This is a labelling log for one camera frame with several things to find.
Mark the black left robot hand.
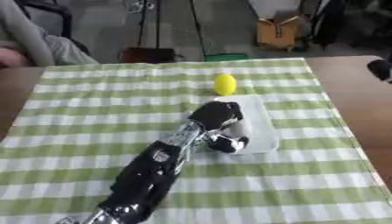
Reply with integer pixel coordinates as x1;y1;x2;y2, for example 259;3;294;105
186;101;251;154

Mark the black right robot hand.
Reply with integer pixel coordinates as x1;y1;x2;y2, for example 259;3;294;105
366;59;392;84

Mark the white open box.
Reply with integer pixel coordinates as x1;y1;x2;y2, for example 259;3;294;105
213;94;282;156

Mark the dark brown box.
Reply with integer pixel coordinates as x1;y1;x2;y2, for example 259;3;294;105
119;46;178;65

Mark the tan cardboard box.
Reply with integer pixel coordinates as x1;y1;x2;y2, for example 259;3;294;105
254;15;304;51

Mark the yellow toy lemon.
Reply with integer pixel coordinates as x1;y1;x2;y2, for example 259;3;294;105
213;73;239;96

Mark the green flat object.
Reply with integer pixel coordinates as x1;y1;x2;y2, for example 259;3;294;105
202;52;251;62

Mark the black hanging bag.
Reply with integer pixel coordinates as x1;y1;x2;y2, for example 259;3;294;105
311;0;348;49

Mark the black tripod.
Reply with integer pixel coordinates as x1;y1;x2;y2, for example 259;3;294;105
135;0;165;49

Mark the person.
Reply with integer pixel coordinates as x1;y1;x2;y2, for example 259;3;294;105
0;0;100;68

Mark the person's hand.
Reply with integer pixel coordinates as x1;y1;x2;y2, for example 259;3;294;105
0;47;34;70

